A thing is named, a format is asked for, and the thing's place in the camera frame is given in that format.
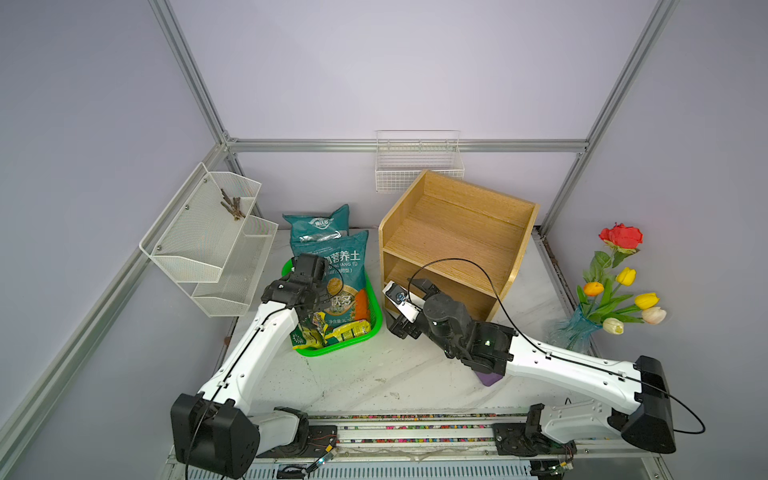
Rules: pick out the wooden two-tier shelf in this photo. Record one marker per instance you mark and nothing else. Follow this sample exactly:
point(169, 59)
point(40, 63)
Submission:
point(468, 240)

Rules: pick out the white wire wall basket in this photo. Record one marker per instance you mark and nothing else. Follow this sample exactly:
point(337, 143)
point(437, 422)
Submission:
point(401, 156)

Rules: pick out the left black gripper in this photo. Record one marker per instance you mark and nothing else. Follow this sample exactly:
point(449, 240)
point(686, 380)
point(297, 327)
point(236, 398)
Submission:
point(321, 287)

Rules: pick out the teal orange soil bag front-facing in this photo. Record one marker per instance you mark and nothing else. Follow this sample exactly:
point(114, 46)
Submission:
point(345, 277)

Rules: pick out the purple pink toy shovel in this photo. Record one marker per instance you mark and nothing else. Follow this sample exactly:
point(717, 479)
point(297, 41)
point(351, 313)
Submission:
point(489, 379)

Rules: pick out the white mesh wall rack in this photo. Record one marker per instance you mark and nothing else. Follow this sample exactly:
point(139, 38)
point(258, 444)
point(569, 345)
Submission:
point(216, 261)

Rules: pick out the metal base rail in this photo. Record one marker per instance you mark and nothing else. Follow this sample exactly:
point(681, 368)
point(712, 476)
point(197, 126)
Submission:
point(450, 446)

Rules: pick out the blue glass vase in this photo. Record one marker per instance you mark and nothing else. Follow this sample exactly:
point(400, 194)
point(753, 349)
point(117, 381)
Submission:
point(573, 334)

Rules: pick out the artificial flower bouquet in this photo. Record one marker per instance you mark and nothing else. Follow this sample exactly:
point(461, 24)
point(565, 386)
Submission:
point(603, 299)

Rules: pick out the yellow green fertilizer packet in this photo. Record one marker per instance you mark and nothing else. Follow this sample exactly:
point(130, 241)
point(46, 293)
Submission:
point(348, 331)
point(310, 335)

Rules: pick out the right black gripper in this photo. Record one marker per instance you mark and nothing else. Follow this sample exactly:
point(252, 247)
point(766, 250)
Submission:
point(403, 326)

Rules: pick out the green plastic basket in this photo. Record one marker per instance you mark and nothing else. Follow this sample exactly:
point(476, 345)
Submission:
point(367, 309)

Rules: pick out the teal orange soil bag back-facing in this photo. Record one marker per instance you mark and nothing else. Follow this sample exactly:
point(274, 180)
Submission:
point(316, 228)

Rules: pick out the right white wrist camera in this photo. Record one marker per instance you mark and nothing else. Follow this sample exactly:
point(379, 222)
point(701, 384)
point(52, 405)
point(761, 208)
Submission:
point(407, 304)

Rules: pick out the brown twigs bundle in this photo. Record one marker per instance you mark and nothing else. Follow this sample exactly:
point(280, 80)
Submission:
point(232, 206)

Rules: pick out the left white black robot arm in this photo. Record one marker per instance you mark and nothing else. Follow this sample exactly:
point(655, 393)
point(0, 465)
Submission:
point(216, 429)

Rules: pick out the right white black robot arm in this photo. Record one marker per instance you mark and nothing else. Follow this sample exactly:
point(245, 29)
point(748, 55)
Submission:
point(626, 400)

